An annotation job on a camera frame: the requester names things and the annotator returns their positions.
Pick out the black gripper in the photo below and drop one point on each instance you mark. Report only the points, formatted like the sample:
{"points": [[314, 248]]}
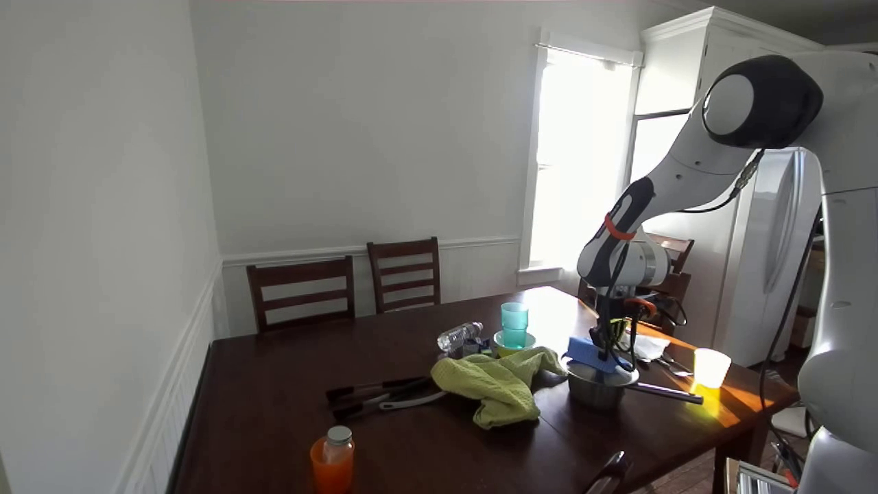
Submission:
{"points": [[609, 330]]}

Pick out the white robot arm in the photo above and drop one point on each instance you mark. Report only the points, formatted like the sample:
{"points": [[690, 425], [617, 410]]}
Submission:
{"points": [[808, 127]]}

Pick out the yellow-green cloth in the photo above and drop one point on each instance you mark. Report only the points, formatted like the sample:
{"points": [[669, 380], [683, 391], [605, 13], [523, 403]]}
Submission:
{"points": [[497, 384]]}

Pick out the teal plastic cup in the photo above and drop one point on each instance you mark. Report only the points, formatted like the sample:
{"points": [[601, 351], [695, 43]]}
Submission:
{"points": [[513, 321]]}

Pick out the white plastic cup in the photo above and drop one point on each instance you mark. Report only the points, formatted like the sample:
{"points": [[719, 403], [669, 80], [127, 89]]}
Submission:
{"points": [[712, 370]]}

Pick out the dark wooden near chair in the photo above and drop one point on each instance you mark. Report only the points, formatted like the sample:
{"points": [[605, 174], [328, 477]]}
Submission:
{"points": [[609, 477]]}

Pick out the dark wooden chair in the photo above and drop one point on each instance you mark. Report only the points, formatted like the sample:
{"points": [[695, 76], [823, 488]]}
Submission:
{"points": [[295, 294], [609, 477], [405, 273]]}

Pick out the crumpled clear plastic bag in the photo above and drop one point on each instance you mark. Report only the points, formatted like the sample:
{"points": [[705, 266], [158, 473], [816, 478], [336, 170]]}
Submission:
{"points": [[465, 338]]}

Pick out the dark wooden chair right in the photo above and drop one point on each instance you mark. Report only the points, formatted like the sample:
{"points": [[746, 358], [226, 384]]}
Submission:
{"points": [[405, 273]]}

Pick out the orange juice bottle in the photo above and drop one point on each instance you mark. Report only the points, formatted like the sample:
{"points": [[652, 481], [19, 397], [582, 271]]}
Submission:
{"points": [[332, 462]]}

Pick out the dark wooden chair left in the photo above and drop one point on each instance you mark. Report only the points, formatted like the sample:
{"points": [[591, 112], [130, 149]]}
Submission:
{"points": [[295, 294]]}

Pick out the steel saucepan with handle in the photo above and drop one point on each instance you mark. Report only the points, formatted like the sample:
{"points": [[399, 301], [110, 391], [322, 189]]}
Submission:
{"points": [[606, 399]]}

